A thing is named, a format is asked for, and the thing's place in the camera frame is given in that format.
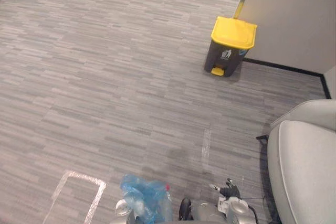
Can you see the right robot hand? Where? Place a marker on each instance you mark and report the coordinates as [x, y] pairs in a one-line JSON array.
[[229, 189]]

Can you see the clear bottle with red cap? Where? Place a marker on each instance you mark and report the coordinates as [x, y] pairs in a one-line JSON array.
[[164, 200]]

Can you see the blue plastic rubbish bag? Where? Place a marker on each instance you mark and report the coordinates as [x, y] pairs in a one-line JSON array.
[[147, 197]]

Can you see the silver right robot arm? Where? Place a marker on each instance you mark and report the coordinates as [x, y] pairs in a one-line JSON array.
[[237, 209]]

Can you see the grey yellow-lid trash can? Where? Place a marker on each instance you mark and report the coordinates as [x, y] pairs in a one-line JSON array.
[[228, 48]]

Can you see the dark robot foot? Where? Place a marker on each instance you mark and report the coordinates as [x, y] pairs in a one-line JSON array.
[[185, 208]]

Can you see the black sofa leg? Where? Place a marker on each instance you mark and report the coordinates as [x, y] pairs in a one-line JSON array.
[[262, 138]]

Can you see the light grey sofa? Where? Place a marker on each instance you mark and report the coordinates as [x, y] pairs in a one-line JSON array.
[[304, 166]]

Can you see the black baseboard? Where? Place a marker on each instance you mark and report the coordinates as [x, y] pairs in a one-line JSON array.
[[288, 70]]

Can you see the white tape rectangle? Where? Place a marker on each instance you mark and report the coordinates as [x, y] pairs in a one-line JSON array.
[[78, 195]]

